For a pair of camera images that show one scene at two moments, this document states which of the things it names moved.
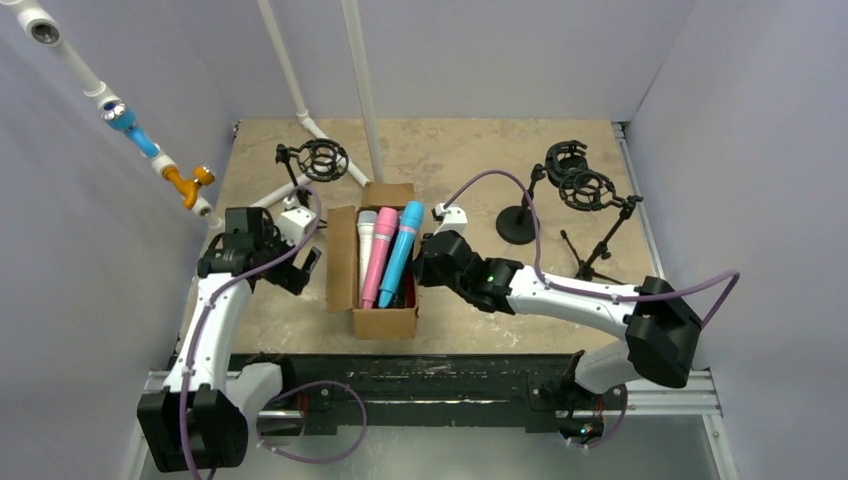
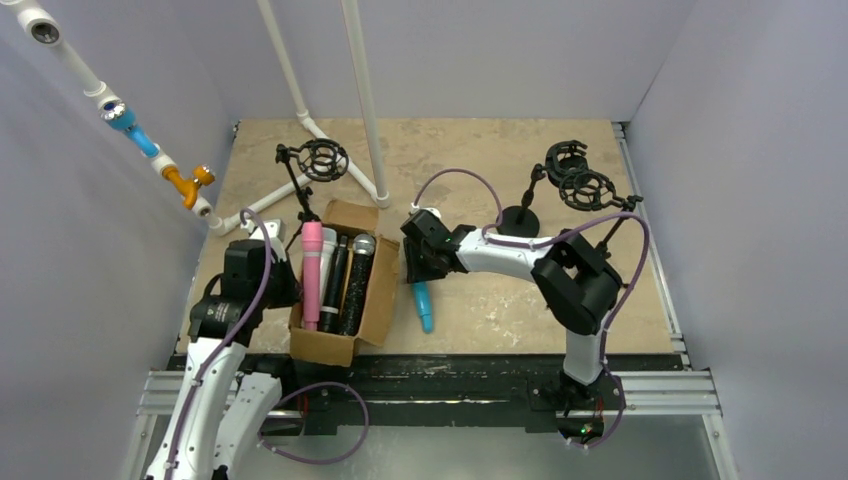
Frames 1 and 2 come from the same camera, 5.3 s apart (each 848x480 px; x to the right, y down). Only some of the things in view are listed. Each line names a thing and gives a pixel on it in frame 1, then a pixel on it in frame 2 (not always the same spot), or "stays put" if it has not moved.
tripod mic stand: x=584 y=191 stays put
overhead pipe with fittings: x=44 y=29 stays put
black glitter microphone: x=399 y=298 to x=356 y=283
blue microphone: x=409 y=232 to x=422 y=293
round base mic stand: x=517 y=224 stays put
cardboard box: x=342 y=266 to x=352 y=220
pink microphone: x=386 y=225 to x=311 y=243
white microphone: x=366 y=227 to x=328 y=253
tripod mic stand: x=324 y=160 stays put
